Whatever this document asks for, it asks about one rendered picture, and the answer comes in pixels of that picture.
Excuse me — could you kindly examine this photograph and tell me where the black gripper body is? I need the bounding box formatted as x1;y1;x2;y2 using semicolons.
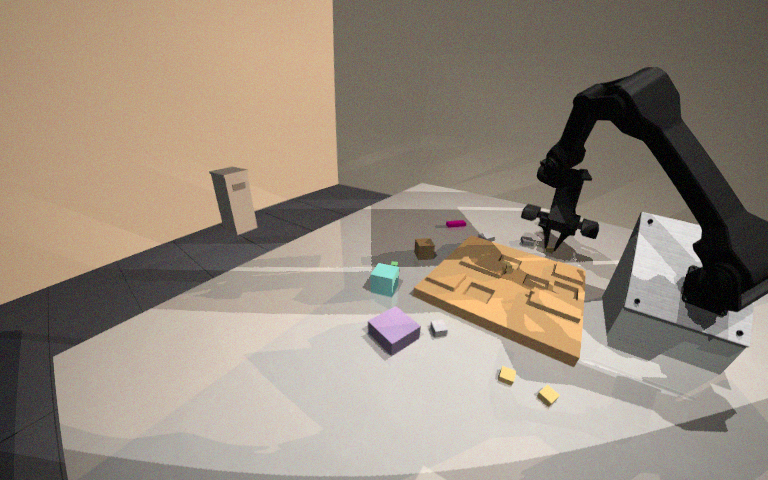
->
521;192;599;239

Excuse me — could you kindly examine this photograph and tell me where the teal cube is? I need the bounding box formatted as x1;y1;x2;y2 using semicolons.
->
371;263;399;297

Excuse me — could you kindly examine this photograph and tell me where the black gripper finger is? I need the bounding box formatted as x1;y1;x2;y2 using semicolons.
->
538;223;551;248
554;231;576;251

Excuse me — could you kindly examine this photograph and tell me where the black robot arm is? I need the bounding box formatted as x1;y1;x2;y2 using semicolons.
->
537;67;768;316

